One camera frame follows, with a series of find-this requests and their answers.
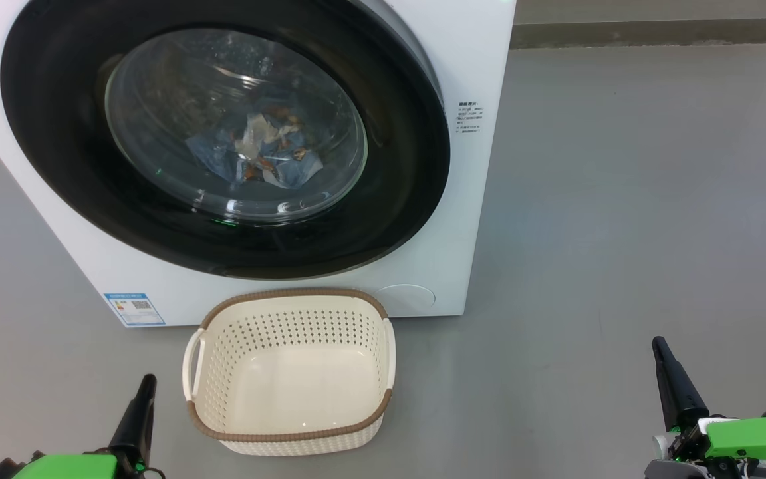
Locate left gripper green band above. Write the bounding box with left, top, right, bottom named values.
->
left=11, top=374, right=158, bottom=479

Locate white front-load washing machine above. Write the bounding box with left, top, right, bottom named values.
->
left=0, top=0, right=517, bottom=328

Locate dark grey wall baseboard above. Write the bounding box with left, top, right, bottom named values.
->
left=509, top=17, right=766, bottom=49

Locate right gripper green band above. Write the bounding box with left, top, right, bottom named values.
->
left=652, top=337, right=766, bottom=463

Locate cream perforated laundry basket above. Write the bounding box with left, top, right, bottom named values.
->
left=182, top=288, right=397, bottom=457

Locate round white filter cover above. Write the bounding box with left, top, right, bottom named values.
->
left=375, top=284, right=437, bottom=317

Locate blue energy label sticker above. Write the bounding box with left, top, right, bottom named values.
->
left=104, top=293, right=166, bottom=327

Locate black glass washing machine door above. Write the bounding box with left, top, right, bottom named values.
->
left=1, top=0, right=451, bottom=280

